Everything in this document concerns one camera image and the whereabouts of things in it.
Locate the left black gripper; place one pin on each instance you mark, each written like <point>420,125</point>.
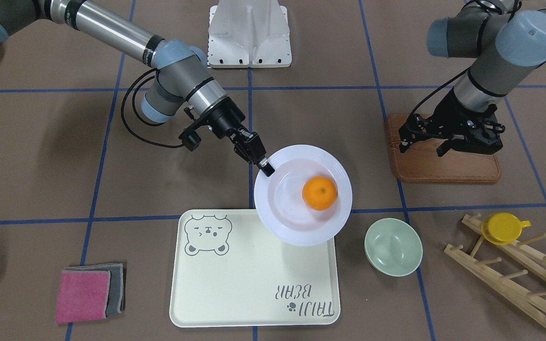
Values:
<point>449,112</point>

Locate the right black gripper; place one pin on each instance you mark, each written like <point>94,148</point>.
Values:
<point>226,118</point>

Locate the white round plate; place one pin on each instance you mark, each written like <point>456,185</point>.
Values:
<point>278,198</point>

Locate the orange fruit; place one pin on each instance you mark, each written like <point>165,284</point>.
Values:
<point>319,193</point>

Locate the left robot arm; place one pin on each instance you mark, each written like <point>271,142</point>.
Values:
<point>507,44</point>

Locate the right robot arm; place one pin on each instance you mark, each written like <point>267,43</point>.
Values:
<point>181,75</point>

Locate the cream bear serving tray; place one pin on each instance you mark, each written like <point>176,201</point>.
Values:
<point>230,270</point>

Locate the wooden cutting board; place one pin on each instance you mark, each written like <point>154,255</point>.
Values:
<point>421,164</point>

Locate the yellow cup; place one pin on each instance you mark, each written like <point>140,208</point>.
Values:
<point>502,228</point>

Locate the green bowl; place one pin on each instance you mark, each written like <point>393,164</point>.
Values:
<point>393,247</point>

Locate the pink cloth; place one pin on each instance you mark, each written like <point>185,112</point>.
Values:
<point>83,296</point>

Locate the wooden dish rack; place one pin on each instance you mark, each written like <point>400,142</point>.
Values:
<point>525,288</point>

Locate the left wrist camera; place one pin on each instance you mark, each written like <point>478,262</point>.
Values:
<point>481,137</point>

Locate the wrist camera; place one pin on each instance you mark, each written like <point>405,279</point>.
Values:
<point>190,138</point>
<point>481,137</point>

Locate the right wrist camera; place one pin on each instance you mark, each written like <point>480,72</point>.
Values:
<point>190,138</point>

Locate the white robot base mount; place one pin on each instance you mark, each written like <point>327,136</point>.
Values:
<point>249,34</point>

